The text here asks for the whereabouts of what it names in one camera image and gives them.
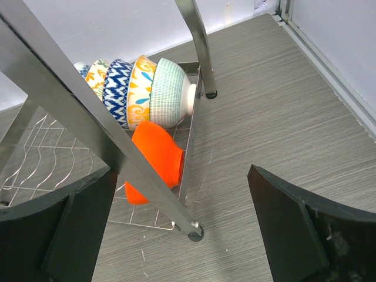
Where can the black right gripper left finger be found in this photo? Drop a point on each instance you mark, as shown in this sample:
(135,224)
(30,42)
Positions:
(57,236)

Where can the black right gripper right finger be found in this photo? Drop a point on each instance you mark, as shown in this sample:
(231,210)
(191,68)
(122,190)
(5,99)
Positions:
(308,237)

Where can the plain orange bowl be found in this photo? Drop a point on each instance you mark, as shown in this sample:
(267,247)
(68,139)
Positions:
(161,151)

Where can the stainless steel dish rack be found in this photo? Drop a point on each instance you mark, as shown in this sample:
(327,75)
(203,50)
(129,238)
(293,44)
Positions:
(33,61)

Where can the blue zigzag back bowl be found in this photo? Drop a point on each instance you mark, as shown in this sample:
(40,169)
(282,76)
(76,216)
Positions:
(115,90)

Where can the orange floral back bowl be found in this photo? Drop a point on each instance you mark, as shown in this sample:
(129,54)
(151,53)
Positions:
(96,77)

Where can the blue swirl back bowl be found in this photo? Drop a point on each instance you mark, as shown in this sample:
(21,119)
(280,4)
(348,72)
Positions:
(82,68)

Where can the yellow orange back bowl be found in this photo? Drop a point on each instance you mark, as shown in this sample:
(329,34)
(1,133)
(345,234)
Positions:
(139,92)

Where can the green grid back bowl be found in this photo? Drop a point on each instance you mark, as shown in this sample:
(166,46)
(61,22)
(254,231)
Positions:
(172,96)

